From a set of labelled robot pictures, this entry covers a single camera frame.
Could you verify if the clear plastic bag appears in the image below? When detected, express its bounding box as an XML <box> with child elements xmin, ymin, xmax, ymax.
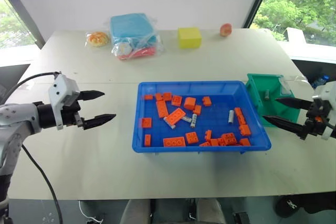
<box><xmin>109</xmin><ymin>12</ymin><xmax>165</xmax><ymax>61</ymax></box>

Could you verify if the toy peach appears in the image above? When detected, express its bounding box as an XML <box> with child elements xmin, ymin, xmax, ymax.
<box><xmin>219</xmin><ymin>23</ymin><xmax>233</xmax><ymax>37</ymax></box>

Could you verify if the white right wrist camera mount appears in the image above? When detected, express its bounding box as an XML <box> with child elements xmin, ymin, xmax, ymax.
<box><xmin>311</xmin><ymin>80</ymin><xmax>336</xmax><ymax>141</ymax></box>

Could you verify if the red folded cloth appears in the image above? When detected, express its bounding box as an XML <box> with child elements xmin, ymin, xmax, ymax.
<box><xmin>118</xmin><ymin>46</ymin><xmax>158</xmax><ymax>61</ymax></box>

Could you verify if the orange four-stud building block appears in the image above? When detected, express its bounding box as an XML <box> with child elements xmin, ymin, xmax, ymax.
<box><xmin>185</xmin><ymin>131</ymin><xmax>199</xmax><ymax>145</ymax></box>
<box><xmin>220</xmin><ymin>132</ymin><xmax>238</xmax><ymax>146</ymax></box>

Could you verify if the plastic water bottle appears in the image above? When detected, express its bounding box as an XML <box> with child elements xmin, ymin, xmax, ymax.
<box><xmin>311</xmin><ymin>74</ymin><xmax>331</xmax><ymax>89</ymax></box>

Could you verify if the grey rounded shape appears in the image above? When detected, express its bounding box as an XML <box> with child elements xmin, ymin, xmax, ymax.
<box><xmin>196</xmin><ymin>198</ymin><xmax>227</xmax><ymax>224</ymax></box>
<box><xmin>120</xmin><ymin>198</ymin><xmax>152</xmax><ymax>224</ymax></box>

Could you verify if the green plastic bin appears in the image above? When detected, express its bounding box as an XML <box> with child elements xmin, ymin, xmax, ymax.
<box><xmin>245</xmin><ymin>73</ymin><xmax>301</xmax><ymax>129</ymax></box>

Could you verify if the blue plastic tray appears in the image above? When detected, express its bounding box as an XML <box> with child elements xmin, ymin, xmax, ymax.
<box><xmin>131</xmin><ymin>80</ymin><xmax>272</xmax><ymax>155</ymax></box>

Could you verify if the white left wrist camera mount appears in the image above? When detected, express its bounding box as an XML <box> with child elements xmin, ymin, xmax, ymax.
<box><xmin>48</xmin><ymin>73</ymin><xmax>81</xmax><ymax>131</ymax></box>

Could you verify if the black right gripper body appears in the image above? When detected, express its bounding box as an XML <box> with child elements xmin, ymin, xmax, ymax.
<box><xmin>303</xmin><ymin>99</ymin><xmax>331</xmax><ymax>137</ymax></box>

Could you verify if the blue folded cloth stack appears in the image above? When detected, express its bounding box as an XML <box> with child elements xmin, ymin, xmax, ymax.
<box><xmin>110</xmin><ymin>13</ymin><xmax>155</xmax><ymax>49</ymax></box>

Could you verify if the smooth orange building block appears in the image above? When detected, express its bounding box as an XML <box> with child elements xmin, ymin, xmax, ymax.
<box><xmin>183</xmin><ymin>97</ymin><xmax>197</xmax><ymax>110</ymax></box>

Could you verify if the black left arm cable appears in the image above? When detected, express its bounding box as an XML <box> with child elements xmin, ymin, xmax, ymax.
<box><xmin>0</xmin><ymin>71</ymin><xmax>64</xmax><ymax>224</ymax></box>

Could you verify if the long orange building block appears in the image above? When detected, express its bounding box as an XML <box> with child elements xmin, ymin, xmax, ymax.
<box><xmin>155</xmin><ymin>99</ymin><xmax>170</xmax><ymax>119</ymax></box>
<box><xmin>234</xmin><ymin>107</ymin><xmax>247</xmax><ymax>126</ymax></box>

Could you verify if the thin white cable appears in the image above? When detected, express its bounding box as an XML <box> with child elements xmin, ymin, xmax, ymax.
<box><xmin>78</xmin><ymin>200</ymin><xmax>104</xmax><ymax>223</ymax></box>

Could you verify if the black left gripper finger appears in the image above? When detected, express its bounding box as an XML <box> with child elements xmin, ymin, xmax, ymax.
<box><xmin>79</xmin><ymin>90</ymin><xmax>106</xmax><ymax>102</ymax></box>
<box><xmin>83</xmin><ymin>113</ymin><xmax>117</xmax><ymax>131</ymax></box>

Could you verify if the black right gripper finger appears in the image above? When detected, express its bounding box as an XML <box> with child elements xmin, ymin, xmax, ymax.
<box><xmin>262</xmin><ymin>115</ymin><xmax>307</xmax><ymax>141</ymax></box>
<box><xmin>275</xmin><ymin>97</ymin><xmax>315</xmax><ymax>111</ymax></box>

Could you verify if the black rounded shape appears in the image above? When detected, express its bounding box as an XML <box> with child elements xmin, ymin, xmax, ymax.
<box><xmin>274</xmin><ymin>194</ymin><xmax>336</xmax><ymax>220</ymax></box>

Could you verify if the orange plastic building brick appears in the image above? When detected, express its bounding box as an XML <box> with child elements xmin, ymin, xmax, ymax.
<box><xmin>166</xmin><ymin>107</ymin><xmax>187</xmax><ymax>126</ymax></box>

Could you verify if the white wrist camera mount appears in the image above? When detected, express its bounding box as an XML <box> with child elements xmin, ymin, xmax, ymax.
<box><xmin>48</xmin><ymin>73</ymin><xmax>81</xmax><ymax>131</ymax></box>
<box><xmin>311</xmin><ymin>80</ymin><xmax>336</xmax><ymax>141</ymax></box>

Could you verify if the yellow sponge block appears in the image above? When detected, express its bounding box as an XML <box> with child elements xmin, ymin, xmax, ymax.
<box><xmin>177</xmin><ymin>26</ymin><xmax>203</xmax><ymax>50</ymax></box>

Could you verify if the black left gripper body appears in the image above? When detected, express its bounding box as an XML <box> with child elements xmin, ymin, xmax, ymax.
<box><xmin>61</xmin><ymin>99</ymin><xmax>85</xmax><ymax>128</ymax></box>

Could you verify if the bread in plastic wrap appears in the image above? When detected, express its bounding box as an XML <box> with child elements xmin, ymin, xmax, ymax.
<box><xmin>85</xmin><ymin>30</ymin><xmax>111</xmax><ymax>48</ymax></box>

